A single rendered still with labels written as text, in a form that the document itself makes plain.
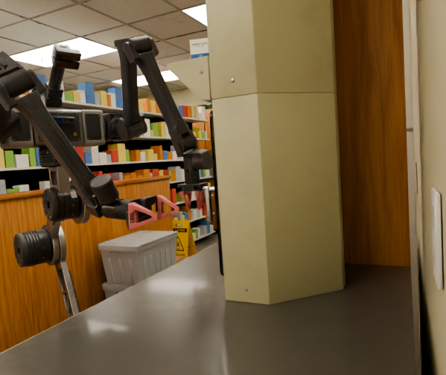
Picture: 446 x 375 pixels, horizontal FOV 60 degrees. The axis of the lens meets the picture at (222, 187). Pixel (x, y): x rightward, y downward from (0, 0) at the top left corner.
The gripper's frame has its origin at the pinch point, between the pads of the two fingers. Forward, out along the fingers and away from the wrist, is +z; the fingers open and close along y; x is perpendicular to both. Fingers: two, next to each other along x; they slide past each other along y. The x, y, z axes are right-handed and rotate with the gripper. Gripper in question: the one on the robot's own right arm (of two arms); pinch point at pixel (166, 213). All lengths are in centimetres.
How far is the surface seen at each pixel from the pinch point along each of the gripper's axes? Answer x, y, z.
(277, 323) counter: 17.6, -11.6, 34.0
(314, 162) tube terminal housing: -12.9, 8.1, 36.4
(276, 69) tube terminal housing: -33.7, 3.0, 29.2
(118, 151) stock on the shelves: -1, 248, -237
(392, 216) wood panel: 4, 35, 52
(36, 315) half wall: 103, 84, -174
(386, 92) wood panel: -30, 37, 49
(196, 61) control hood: -36.7, -1.0, 11.3
